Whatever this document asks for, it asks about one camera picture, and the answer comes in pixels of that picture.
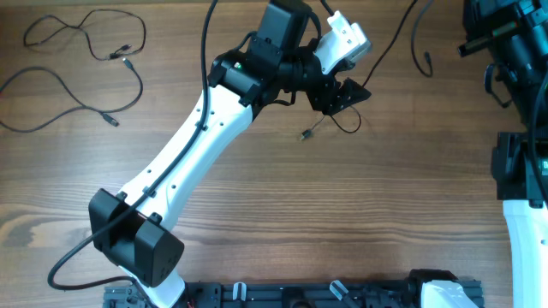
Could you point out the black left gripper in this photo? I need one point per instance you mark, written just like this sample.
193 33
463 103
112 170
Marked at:
327 97

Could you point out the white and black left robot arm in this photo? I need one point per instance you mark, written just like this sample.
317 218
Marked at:
133 227

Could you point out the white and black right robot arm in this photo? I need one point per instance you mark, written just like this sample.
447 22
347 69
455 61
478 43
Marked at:
515 34

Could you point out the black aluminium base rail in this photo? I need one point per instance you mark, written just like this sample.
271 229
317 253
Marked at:
403 293

